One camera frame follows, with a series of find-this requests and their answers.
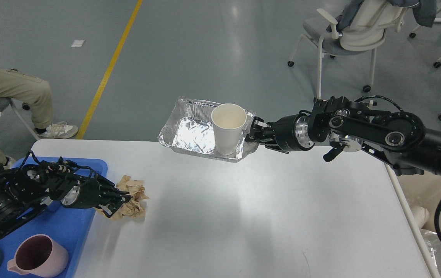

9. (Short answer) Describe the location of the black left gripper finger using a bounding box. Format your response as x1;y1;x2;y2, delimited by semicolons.
99;202;126;218
102;184;132;203

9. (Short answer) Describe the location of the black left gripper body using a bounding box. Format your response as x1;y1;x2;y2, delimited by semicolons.
61;178;109;209

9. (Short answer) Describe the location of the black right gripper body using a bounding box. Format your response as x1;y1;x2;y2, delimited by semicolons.
271;114;315;154

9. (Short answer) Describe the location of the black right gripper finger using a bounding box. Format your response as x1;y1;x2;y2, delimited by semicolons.
245;134;275;148
252;117;273;134

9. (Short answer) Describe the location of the brown paper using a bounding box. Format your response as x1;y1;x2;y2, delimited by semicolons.
109;175;148;220

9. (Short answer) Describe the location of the white paper cup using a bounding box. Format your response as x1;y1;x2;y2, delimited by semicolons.
210;103;247;156

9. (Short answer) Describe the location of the aluminium foil tray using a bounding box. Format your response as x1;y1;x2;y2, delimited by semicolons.
157;96;259;163

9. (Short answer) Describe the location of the pink mug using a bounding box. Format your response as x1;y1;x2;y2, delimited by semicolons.
7;234;70;278

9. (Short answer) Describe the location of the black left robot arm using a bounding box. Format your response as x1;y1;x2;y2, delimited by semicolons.
0;151;132;239

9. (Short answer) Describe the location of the blue plastic tray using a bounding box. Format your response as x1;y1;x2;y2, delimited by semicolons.
0;156;108;278

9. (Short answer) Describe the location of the seated person in khaki trousers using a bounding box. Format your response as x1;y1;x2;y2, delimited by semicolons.
0;68;78;169

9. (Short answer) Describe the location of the white grey office chair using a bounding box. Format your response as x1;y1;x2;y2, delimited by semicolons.
287;0;410;100

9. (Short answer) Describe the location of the beige plastic bin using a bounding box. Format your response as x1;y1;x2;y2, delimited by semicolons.
386;166;441;278

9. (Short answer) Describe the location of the grey jacket on chair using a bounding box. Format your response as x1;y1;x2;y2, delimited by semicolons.
327;0;437;33

